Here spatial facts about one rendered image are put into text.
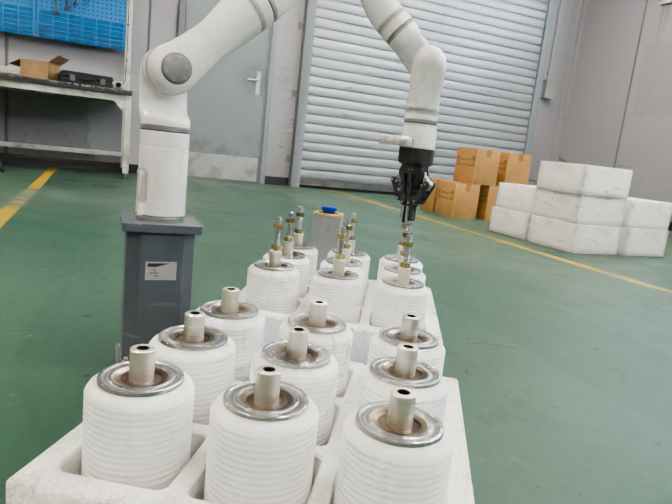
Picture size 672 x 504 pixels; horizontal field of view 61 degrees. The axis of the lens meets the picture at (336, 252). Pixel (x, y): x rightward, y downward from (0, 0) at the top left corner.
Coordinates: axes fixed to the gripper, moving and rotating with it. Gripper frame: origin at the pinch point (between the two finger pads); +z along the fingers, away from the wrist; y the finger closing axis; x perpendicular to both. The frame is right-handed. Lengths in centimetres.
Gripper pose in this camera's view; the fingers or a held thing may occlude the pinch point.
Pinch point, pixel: (408, 214)
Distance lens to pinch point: 124.3
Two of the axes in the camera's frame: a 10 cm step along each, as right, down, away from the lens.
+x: -8.5, 0.0, -5.3
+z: -1.1, 9.8, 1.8
